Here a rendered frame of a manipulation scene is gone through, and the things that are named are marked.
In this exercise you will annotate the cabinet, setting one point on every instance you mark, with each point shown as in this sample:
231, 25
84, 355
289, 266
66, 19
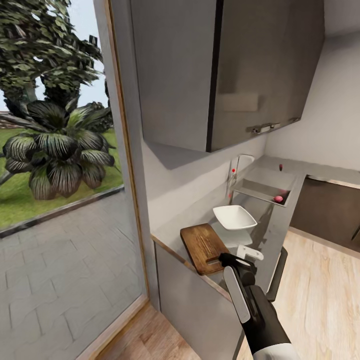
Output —
215, 73
307, 68

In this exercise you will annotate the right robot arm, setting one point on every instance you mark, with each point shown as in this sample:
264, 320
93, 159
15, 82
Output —
258, 317

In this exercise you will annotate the dishwasher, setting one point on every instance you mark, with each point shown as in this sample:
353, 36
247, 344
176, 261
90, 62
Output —
272, 291

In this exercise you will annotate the cutting board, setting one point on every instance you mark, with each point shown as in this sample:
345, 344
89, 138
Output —
204, 245

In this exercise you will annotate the fixed window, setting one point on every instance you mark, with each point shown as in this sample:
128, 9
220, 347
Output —
73, 275

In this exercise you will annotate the drop in sink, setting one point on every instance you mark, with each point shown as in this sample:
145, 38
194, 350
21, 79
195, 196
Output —
264, 183

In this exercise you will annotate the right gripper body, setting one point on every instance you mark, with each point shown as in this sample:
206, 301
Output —
228, 258

